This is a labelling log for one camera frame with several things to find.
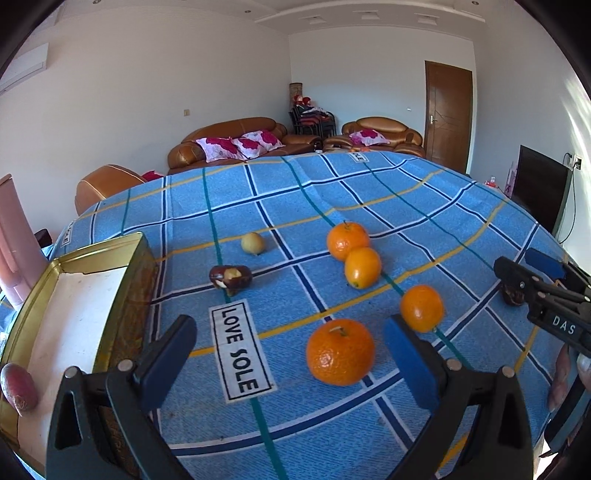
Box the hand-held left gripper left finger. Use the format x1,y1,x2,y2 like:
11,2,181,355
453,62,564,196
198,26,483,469
45,315,199,480

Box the gold metal tin tray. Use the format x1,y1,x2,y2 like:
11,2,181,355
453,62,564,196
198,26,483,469
0,232,160,478

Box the white air conditioner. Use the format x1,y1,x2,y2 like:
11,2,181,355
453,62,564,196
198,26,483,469
0,43,50,90

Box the black power cable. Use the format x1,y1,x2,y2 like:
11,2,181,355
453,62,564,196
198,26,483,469
556,154,579,244

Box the orange leather armchair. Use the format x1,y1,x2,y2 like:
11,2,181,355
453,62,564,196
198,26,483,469
75,164,164,216

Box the reddish purple fruit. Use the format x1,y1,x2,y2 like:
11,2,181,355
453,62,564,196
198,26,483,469
0,363,38,417

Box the small yellow fruit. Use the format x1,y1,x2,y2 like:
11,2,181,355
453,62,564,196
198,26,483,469
241,232,266,256

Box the person's right hand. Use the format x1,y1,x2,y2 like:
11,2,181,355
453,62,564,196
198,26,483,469
547,344,576,412

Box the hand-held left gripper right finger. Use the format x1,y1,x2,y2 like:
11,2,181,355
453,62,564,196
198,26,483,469
383,315,539,480

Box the pink electric kettle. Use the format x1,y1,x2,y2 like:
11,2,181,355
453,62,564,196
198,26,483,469
0,174,49,311

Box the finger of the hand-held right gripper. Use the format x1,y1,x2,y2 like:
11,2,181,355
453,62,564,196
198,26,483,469
493,257,591,309
525,248,591,296

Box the smooth oval orange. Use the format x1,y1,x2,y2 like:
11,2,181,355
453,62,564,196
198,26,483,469
344,247,383,290

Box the dark water chestnut pale spot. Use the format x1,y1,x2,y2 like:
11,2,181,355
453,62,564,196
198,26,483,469
209,265,253,296

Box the brown leather armchair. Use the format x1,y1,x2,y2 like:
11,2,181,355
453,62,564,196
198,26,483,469
323,116,426,159

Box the black flat television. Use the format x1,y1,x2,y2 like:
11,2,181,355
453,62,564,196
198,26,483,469
509,144,572,234

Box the stacked dark chairs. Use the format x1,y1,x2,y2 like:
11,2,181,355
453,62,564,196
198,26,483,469
290,105,336,138

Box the large dimpled orange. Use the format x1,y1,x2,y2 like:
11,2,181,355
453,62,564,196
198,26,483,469
306,319,376,387

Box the brown wooden door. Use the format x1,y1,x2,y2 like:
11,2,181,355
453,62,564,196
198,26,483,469
424,60,474,175

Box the small pink floral pillow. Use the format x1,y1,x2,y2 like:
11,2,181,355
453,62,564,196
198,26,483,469
349,128,387,147

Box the blue plaid blanket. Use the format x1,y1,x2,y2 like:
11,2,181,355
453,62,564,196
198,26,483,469
0,150,578,480

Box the brown leather three-seat sofa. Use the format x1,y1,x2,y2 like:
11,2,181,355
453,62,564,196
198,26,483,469
167,117,324,174

